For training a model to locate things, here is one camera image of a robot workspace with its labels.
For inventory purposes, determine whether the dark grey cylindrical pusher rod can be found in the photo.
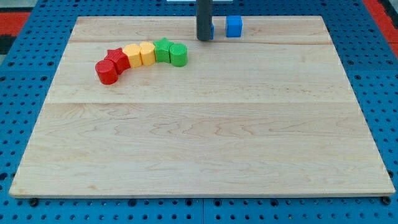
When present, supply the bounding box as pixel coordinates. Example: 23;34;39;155
196;0;213;41

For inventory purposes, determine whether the blue triangle block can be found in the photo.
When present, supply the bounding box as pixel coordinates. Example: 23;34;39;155
210;24;214;40

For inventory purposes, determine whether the blue cube block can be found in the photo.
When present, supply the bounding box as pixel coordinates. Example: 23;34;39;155
225;16;243;37

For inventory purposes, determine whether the green cylinder block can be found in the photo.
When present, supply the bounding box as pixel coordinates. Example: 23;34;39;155
169;43;188;67

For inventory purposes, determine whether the green star block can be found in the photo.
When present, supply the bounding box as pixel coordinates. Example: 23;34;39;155
153;37;174;63

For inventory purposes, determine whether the yellow heart block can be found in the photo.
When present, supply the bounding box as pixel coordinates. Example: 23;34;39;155
140;42;156;66

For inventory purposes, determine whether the yellow hexagon block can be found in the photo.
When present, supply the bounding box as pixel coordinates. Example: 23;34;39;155
123;44;142;68

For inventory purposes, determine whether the red star block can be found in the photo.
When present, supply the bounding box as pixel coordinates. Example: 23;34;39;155
105;47;131;75

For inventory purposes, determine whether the red cylinder block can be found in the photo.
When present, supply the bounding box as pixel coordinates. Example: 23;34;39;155
95;60;118;85

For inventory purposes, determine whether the light wooden board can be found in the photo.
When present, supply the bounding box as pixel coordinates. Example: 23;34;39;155
9;16;396;198

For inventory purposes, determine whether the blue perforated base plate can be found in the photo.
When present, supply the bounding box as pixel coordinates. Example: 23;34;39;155
1;1;397;223

